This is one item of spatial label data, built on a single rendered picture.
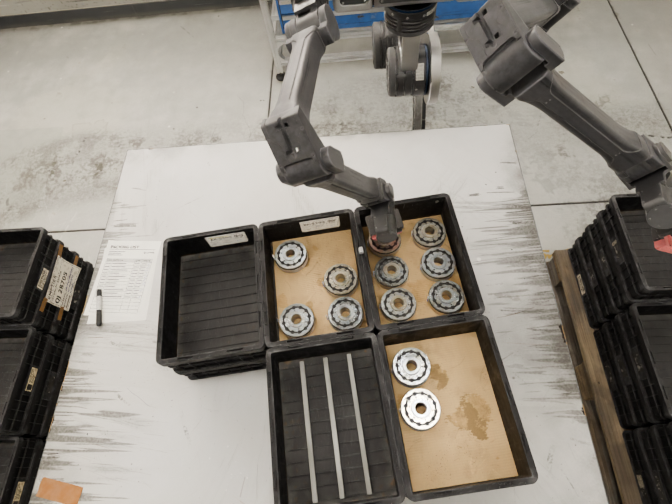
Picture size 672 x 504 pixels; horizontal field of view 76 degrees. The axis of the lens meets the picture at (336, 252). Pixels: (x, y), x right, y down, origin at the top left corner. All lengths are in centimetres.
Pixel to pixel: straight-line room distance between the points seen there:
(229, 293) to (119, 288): 48
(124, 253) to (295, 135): 115
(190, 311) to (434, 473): 83
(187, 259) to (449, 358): 88
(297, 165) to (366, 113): 216
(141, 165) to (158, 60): 183
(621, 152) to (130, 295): 148
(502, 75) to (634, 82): 271
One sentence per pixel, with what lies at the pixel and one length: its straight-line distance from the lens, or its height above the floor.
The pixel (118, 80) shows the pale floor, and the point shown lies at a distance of 373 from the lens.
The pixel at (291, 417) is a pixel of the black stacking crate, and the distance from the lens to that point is 125.
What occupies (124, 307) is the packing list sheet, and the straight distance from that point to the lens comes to 168.
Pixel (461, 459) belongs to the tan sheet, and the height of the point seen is 83.
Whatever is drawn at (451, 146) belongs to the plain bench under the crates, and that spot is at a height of 70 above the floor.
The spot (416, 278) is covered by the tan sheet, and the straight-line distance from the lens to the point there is 134.
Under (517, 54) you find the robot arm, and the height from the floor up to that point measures 160.
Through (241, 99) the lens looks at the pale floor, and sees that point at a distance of 318.
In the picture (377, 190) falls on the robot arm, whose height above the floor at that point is 117.
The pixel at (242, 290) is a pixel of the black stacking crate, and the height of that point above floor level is 83.
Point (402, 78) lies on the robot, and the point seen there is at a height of 116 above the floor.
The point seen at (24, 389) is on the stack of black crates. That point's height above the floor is 42.
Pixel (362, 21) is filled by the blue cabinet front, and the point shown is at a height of 36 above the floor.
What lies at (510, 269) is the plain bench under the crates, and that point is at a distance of 156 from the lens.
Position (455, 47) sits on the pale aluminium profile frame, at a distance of 318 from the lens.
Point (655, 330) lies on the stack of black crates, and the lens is 204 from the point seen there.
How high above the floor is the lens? 205
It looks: 62 degrees down
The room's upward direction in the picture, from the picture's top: 11 degrees counter-clockwise
